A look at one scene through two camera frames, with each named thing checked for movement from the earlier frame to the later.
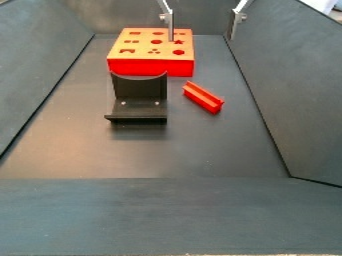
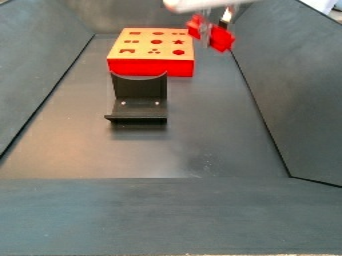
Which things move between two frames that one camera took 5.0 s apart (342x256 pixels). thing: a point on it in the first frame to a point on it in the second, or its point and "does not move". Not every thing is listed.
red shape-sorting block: (143, 53) does not move
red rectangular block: (202, 97) to (220, 35)
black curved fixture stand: (139, 100) does not move
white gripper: (237, 18) to (190, 6)
